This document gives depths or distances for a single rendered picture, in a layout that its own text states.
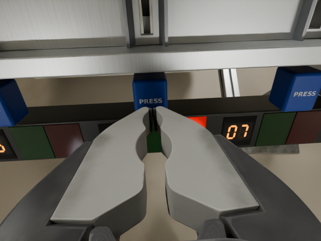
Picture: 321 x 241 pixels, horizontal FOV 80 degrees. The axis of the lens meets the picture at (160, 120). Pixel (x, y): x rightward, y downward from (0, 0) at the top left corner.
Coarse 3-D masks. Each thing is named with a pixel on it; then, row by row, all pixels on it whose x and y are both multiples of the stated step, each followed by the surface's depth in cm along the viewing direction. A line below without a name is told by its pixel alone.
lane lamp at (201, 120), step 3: (189, 117) 17; (192, 117) 17; (195, 117) 17; (198, 117) 17; (201, 117) 17; (204, 117) 17; (195, 120) 17; (198, 120) 17; (201, 120) 17; (204, 120) 17; (201, 123) 17; (204, 123) 17; (204, 126) 17
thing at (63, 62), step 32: (0, 64) 11; (32, 64) 11; (64, 64) 11; (96, 64) 11; (128, 64) 11; (160, 64) 11; (192, 64) 11; (224, 64) 11; (256, 64) 11; (288, 64) 12; (320, 64) 12
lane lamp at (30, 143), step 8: (8, 128) 16; (16, 128) 16; (24, 128) 16; (32, 128) 16; (40, 128) 16; (16, 136) 17; (24, 136) 17; (32, 136) 17; (40, 136) 17; (16, 144) 17; (24, 144) 17; (32, 144) 17; (40, 144) 17; (48, 144) 17; (24, 152) 18; (32, 152) 18; (40, 152) 18; (48, 152) 18
